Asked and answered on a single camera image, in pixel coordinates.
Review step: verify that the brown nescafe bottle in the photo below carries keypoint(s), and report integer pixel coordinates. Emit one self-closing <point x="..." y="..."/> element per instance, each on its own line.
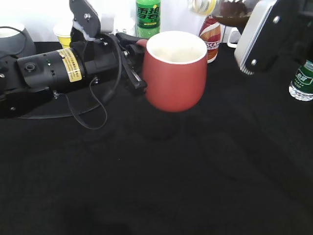
<point x="210" y="33"/>

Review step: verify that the green label water bottle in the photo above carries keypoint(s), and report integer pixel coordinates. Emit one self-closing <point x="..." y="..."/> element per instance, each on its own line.
<point x="301" y="86"/>

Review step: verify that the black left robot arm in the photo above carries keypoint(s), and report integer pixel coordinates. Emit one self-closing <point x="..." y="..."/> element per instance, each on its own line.
<point x="29" y="82"/>

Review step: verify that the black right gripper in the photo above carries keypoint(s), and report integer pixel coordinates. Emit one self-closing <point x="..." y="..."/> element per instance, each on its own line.
<point x="276" y="29"/>

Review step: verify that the red ceramic mug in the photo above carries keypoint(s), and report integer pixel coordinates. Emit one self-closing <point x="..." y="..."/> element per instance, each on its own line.
<point x="175" y="70"/>

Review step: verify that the white ceramic mug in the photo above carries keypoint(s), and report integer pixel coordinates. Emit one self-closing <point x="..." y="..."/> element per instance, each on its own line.
<point x="233" y="37"/>

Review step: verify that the white blueberry milk carton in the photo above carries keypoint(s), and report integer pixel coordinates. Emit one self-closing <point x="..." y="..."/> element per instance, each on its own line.
<point x="107" y="23"/>

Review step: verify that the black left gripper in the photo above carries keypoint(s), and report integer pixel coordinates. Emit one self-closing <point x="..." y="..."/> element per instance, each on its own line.
<point x="99" y="53"/>

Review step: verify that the cola bottle red label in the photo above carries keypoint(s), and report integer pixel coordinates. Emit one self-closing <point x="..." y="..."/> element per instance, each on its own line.
<point x="234" y="13"/>

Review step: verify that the grey ceramic mug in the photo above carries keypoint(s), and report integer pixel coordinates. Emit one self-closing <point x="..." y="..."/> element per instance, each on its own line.
<point x="15" y="40"/>

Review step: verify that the yellow paper cup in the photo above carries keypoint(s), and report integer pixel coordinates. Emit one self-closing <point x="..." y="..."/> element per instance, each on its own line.
<point x="62" y="32"/>

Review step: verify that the green sprite bottle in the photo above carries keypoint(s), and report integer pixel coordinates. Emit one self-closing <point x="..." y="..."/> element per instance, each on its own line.
<point x="147" y="18"/>

